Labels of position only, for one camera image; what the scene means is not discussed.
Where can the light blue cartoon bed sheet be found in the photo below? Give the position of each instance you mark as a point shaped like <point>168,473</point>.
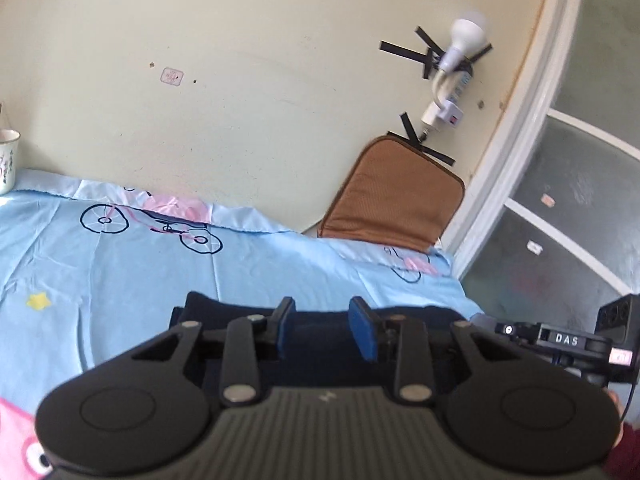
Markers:
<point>250,270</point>

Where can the white window frame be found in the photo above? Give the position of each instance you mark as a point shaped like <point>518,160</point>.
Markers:
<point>525,110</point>

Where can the white enamel mug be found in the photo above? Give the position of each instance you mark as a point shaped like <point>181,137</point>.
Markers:
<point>7,165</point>

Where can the brown seat cushion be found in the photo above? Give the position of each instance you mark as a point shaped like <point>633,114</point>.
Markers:
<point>390,200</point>

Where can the white light bulb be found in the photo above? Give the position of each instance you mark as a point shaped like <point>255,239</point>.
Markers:
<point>465,37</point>

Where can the small white glass sticker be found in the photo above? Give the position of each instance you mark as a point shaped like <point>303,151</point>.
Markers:
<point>535,247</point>

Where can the small pink wall sticker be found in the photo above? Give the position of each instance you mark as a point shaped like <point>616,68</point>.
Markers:
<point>172,76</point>

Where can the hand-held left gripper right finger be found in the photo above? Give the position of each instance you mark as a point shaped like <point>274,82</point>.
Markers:
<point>362,332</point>

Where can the person's red sleeved right forearm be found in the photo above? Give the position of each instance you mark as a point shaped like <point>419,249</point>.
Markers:
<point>625,455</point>

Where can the dark navy patterned knit sweater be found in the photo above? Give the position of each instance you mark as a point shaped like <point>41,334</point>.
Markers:
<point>320,345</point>

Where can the person's right hand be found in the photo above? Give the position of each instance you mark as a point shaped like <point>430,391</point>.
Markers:
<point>616,407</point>

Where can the black tape strip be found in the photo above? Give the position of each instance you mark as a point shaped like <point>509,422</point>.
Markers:
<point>412,131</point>
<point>481,53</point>
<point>402,52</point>
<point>397,135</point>
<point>439,157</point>
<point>430,41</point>
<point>428,66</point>

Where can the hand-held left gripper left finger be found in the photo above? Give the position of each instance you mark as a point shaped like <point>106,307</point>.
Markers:
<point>283,332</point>

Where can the small pink glass sticker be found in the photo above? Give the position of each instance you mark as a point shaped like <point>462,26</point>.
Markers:
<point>549,200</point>

